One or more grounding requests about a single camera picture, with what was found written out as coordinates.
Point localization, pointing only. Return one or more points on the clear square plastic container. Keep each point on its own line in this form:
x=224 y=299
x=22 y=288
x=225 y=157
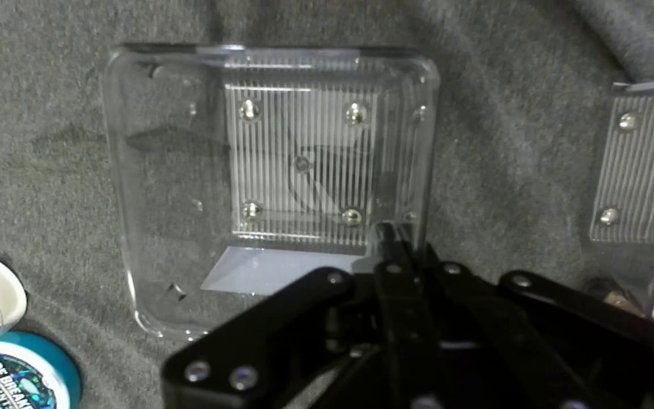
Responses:
x=191 y=188
x=642 y=188

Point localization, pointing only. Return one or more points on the teal round mint tin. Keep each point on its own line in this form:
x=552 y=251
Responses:
x=16 y=376

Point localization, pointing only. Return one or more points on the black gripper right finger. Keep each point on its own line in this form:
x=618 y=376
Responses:
x=539 y=340

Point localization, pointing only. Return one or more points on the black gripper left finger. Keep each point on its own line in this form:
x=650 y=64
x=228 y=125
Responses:
x=290 y=340

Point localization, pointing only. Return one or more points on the grey tablecloth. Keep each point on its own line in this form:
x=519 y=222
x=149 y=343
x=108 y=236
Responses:
x=493 y=114

